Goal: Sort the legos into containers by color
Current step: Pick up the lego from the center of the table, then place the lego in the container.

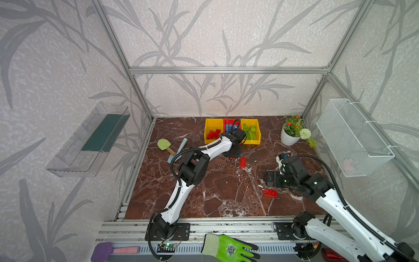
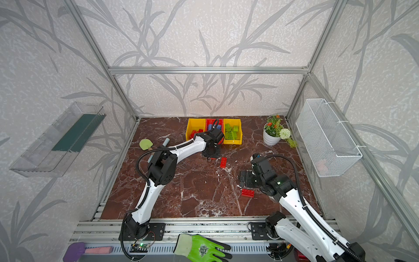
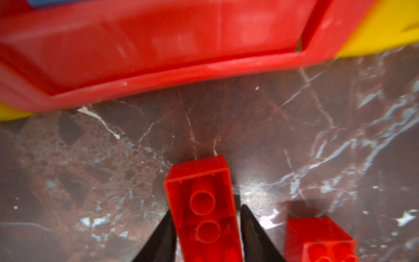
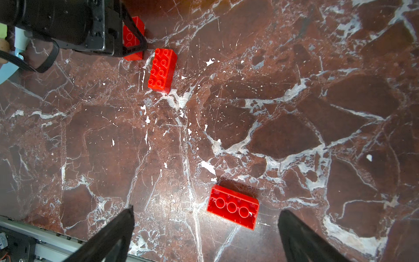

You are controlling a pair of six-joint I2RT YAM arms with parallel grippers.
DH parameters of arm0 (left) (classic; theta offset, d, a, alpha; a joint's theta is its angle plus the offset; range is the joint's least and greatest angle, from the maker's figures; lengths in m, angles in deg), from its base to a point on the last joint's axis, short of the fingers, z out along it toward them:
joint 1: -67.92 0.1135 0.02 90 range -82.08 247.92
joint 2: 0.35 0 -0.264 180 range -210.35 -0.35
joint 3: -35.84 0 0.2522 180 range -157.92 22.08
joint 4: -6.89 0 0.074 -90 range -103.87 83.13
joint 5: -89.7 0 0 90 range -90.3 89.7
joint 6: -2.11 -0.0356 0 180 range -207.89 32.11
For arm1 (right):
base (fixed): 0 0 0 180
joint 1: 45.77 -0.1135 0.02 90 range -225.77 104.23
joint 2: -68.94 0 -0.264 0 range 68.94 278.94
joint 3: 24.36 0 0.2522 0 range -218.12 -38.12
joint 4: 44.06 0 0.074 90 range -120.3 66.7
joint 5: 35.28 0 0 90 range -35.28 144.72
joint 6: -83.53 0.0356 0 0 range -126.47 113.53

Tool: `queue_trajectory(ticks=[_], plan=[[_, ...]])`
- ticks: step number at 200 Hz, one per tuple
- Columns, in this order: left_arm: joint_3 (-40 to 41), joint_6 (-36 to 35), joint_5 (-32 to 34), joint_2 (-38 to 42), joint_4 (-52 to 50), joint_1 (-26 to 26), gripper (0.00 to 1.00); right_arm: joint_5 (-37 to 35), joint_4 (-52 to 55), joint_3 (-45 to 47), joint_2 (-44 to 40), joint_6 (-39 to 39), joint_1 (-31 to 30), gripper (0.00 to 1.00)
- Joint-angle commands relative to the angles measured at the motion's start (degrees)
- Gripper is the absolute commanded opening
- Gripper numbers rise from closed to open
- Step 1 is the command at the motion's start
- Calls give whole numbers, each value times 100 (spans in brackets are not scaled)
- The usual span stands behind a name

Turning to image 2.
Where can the teal toy trowel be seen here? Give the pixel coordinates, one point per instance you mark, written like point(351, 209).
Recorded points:
point(165, 143)

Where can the white wire mesh basket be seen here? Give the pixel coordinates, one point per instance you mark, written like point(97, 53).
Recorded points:
point(331, 148)

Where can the green work glove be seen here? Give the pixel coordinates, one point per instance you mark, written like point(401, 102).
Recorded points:
point(199, 249)

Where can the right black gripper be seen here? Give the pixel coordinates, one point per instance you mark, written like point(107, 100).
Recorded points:
point(247, 174)

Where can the clear plastic wall shelf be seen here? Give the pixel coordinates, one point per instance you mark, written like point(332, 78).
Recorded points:
point(51, 155)

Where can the left yellow bin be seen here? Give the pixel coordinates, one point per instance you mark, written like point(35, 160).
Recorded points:
point(194, 124)

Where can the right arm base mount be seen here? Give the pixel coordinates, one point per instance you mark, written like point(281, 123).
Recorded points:
point(261, 231)

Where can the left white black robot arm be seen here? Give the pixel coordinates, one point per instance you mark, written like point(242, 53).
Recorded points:
point(160, 171)

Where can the blue lego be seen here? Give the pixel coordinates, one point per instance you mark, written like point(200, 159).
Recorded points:
point(210, 126)

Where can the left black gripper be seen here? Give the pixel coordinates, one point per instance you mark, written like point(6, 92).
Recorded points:
point(216, 155)

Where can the green circuit board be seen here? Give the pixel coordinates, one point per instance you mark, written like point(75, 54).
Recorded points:
point(140, 247)

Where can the red middle bin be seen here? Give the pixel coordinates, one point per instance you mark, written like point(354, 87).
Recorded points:
point(212, 122)

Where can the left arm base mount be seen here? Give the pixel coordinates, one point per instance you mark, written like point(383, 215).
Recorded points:
point(132, 230)

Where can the yellow bin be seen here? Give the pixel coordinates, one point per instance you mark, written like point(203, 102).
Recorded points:
point(233, 122)
point(194, 124)

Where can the red metallic tool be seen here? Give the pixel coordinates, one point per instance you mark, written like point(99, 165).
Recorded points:
point(299, 257)

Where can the white potted flower plant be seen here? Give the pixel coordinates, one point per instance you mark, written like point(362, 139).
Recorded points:
point(274, 132)

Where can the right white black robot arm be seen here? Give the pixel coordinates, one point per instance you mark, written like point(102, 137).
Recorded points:
point(314, 237)

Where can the red lego studded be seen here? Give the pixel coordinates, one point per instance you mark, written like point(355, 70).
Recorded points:
point(223, 163)

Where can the right yellow bin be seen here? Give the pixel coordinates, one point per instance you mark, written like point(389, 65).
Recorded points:
point(233, 122)

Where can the purple pink brush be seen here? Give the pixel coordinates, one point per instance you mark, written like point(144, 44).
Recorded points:
point(76, 250)

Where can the red lego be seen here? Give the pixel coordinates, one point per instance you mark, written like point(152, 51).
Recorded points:
point(194, 132)
point(247, 193)

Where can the green toy spade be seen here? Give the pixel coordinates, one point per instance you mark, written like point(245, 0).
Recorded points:
point(145, 144)

